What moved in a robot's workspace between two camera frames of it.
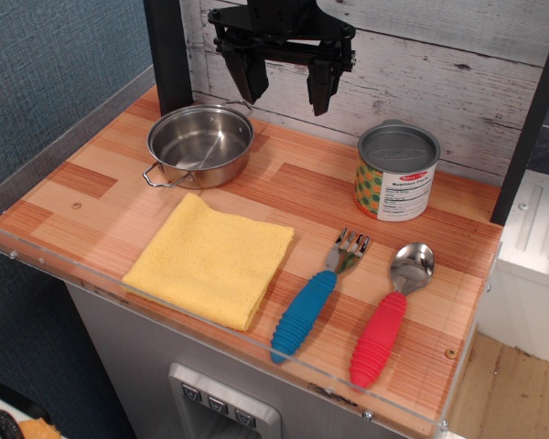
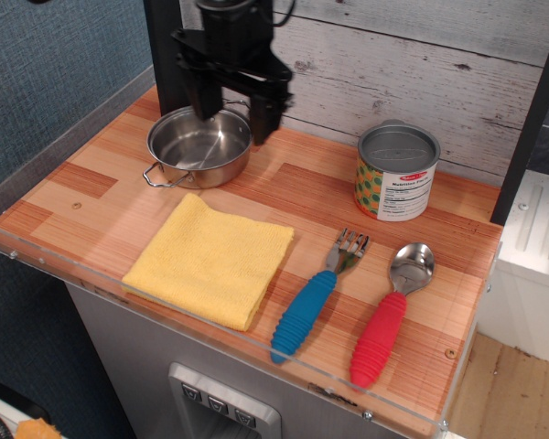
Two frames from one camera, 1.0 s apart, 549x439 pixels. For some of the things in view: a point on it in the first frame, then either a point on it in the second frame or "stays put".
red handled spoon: (411, 265) stays put
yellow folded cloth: (209, 265) stays put
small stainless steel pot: (200, 146) stays put
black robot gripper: (285, 30) to (234, 46)
